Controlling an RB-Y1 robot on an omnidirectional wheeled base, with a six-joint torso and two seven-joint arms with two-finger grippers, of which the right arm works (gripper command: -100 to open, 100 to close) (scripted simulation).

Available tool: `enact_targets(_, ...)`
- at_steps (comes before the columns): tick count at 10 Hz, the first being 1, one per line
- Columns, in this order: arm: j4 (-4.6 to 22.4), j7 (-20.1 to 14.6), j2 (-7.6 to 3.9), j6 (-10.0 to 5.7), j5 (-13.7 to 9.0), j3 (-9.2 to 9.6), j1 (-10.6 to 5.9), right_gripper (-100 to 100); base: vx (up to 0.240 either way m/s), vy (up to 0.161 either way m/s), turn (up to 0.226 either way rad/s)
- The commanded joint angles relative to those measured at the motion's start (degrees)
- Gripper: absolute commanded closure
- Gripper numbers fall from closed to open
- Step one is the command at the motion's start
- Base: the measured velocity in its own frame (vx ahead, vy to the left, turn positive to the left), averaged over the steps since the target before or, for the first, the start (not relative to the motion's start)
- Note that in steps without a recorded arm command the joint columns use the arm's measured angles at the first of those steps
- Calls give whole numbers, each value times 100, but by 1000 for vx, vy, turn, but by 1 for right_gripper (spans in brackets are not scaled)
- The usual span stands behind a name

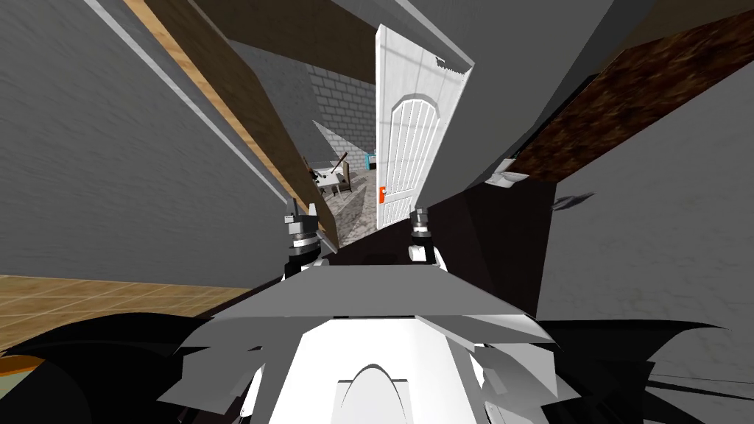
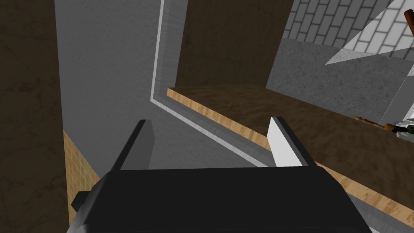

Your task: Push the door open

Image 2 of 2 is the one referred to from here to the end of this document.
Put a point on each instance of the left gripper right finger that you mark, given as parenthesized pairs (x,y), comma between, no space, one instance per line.
(286,145)

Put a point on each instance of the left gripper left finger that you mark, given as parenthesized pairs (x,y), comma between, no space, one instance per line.
(137,149)

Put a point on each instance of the wooden rolling pin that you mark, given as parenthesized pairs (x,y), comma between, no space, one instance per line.
(372,122)

